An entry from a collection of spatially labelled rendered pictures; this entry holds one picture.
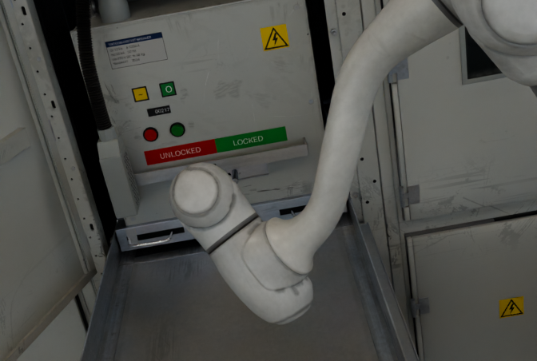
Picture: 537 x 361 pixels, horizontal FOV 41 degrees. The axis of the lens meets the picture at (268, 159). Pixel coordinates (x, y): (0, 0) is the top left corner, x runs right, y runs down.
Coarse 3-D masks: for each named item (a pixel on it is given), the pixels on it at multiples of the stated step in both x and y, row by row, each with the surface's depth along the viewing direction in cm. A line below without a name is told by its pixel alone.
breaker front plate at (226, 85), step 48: (288, 0) 150; (96, 48) 151; (192, 48) 153; (240, 48) 153; (288, 48) 154; (192, 96) 157; (240, 96) 158; (288, 96) 158; (144, 144) 161; (288, 144) 163; (144, 192) 166; (288, 192) 168
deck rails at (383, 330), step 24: (360, 240) 155; (360, 264) 152; (120, 288) 160; (360, 288) 145; (96, 312) 143; (120, 312) 151; (384, 312) 133; (96, 336) 140; (384, 336) 131; (96, 360) 138; (384, 360) 125
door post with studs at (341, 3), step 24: (336, 0) 146; (336, 24) 148; (360, 24) 148; (336, 48) 150; (336, 72) 153; (360, 168) 162; (360, 192) 165; (360, 216) 168; (384, 240) 170; (384, 264) 173
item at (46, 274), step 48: (0, 0) 143; (0, 48) 143; (0, 96) 144; (0, 144) 141; (0, 192) 144; (48, 192) 157; (0, 240) 144; (48, 240) 157; (0, 288) 144; (48, 288) 157; (0, 336) 144
